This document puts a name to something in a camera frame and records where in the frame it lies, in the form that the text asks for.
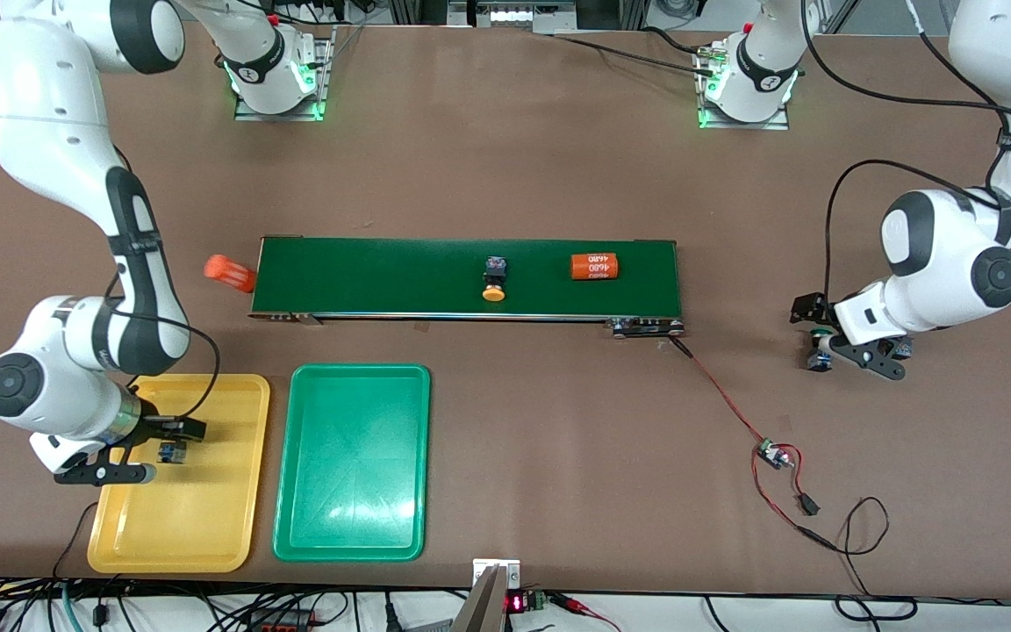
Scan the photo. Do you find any small speed controller board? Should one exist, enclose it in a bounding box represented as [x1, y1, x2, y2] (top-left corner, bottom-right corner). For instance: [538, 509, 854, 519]
[755, 437, 798, 470]

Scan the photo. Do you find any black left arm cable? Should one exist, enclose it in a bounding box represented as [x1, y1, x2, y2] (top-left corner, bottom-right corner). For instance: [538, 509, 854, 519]
[799, 0, 1011, 299]

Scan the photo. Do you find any green conveyor belt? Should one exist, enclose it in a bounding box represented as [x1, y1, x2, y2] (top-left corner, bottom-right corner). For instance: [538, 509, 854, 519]
[248, 235, 686, 339]

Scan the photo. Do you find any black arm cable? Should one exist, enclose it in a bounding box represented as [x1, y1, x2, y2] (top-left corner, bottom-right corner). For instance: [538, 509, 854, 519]
[106, 145, 222, 427]
[799, 0, 1011, 299]

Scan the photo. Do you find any red black plug cable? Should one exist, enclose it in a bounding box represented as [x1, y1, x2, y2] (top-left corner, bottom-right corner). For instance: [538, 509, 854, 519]
[778, 442, 809, 501]

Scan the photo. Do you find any black cable beside tray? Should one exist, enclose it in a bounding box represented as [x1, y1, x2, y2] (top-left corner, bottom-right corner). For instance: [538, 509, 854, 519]
[53, 502, 101, 582]

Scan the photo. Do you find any green plastic tray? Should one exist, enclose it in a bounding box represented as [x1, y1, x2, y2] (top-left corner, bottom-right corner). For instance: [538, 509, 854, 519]
[272, 363, 432, 563]

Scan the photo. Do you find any teal cable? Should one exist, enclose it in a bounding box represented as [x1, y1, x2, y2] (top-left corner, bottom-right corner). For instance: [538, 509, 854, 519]
[58, 584, 85, 632]

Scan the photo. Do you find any red clip lead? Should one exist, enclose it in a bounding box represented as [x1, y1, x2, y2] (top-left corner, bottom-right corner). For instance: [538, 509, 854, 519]
[549, 592, 620, 632]

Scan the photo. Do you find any yellow plastic tray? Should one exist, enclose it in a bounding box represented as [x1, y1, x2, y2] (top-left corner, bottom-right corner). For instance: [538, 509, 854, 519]
[87, 373, 271, 575]

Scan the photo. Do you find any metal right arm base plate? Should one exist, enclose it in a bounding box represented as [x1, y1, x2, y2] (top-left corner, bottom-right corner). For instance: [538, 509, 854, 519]
[233, 26, 335, 122]

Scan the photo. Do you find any grey aluminium profile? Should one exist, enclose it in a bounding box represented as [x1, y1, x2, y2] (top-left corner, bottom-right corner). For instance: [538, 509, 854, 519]
[451, 566, 508, 632]

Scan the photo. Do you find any red black supply cable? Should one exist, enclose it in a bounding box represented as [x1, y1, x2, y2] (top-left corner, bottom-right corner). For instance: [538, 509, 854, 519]
[749, 456, 835, 549]

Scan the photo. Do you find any red black conveyor power cable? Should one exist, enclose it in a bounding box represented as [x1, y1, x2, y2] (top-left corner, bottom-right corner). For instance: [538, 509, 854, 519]
[670, 336, 765, 444]

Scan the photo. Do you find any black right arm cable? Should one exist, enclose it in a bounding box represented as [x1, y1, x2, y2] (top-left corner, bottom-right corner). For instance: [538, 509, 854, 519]
[106, 145, 222, 427]

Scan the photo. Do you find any white background device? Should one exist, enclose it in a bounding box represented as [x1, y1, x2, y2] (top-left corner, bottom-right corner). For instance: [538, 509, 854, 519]
[448, 0, 577, 34]

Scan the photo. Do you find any thin black cable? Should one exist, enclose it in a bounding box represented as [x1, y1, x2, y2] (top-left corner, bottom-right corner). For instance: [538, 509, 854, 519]
[830, 496, 919, 622]

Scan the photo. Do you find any black table cable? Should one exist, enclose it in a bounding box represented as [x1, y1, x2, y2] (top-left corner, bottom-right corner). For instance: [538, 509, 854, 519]
[554, 35, 704, 75]

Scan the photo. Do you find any orange power strip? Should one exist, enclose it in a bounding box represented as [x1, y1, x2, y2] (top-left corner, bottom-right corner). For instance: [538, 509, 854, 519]
[247, 610, 318, 632]

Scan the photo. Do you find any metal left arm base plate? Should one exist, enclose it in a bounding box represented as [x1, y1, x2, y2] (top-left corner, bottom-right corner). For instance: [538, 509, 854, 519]
[697, 39, 792, 131]

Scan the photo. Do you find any white mounting bracket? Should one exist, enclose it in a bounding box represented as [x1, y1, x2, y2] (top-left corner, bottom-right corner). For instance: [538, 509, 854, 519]
[473, 559, 522, 591]

